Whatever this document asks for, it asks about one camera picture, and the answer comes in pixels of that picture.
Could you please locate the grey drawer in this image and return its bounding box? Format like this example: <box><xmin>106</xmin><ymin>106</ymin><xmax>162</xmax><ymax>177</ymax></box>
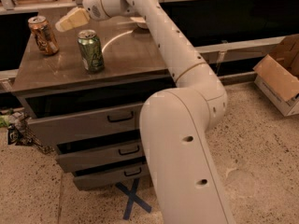
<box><xmin>56</xmin><ymin>140</ymin><xmax>144</xmax><ymax>173</ymax></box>
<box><xmin>28</xmin><ymin>103</ymin><xmax>143</xmax><ymax>146</ymax></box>
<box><xmin>73</xmin><ymin>162</ymin><xmax>150</xmax><ymax>190</ymax></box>

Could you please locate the blue tape cross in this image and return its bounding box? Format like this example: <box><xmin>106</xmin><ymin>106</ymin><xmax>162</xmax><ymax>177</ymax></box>
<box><xmin>116</xmin><ymin>178</ymin><xmax>152</xmax><ymax>220</ymax></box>

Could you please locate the metal window rail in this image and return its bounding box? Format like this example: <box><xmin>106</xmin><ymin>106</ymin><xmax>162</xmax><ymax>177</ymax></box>
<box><xmin>196</xmin><ymin>36</ymin><xmax>284</xmax><ymax>63</ymax></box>

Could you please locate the grey drawer cabinet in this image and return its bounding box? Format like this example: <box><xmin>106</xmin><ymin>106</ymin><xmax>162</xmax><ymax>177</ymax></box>
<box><xmin>13</xmin><ymin>17</ymin><xmax>174</xmax><ymax>178</ymax></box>

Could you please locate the green soda can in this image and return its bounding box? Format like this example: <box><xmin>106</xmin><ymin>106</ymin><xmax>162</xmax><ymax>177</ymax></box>
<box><xmin>78</xmin><ymin>30</ymin><xmax>105</xmax><ymax>73</ymax></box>

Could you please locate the bottom grey drawer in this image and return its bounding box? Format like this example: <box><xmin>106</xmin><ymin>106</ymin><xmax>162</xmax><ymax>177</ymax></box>
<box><xmin>73</xmin><ymin>162</ymin><xmax>150</xmax><ymax>190</ymax></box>

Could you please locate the middle grey drawer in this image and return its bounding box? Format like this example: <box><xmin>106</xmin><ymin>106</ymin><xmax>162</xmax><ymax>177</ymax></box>
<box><xmin>56</xmin><ymin>140</ymin><xmax>144</xmax><ymax>173</ymax></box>

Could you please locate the white paper bowl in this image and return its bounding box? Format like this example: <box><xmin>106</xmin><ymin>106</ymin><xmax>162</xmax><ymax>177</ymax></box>
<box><xmin>131</xmin><ymin>17</ymin><xmax>148</xmax><ymax>29</ymax></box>

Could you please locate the orange soda can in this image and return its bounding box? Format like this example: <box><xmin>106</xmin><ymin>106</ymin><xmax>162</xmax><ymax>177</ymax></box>
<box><xmin>28</xmin><ymin>16</ymin><xmax>59</xmax><ymax>55</ymax></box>

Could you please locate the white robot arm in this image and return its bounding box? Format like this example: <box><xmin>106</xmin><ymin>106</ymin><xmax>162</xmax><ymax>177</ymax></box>
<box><xmin>55</xmin><ymin>0</ymin><xmax>235</xmax><ymax>224</ymax></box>

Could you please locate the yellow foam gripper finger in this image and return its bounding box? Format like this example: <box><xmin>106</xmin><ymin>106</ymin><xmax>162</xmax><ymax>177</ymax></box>
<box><xmin>55</xmin><ymin>7</ymin><xmax>90</xmax><ymax>32</ymax></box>

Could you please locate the cardboard box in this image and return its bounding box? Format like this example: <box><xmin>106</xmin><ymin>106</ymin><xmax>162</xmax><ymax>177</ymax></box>
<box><xmin>253</xmin><ymin>35</ymin><xmax>299</xmax><ymax>117</ymax></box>

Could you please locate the top grey drawer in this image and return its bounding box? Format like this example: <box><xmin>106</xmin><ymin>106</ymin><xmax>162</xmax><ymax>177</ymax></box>
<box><xmin>28</xmin><ymin>103</ymin><xmax>143</xmax><ymax>146</ymax></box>

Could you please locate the wire basket with clutter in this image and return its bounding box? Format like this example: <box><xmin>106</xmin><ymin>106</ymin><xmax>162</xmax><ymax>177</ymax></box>
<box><xmin>0</xmin><ymin>109</ymin><xmax>53</xmax><ymax>155</ymax></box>

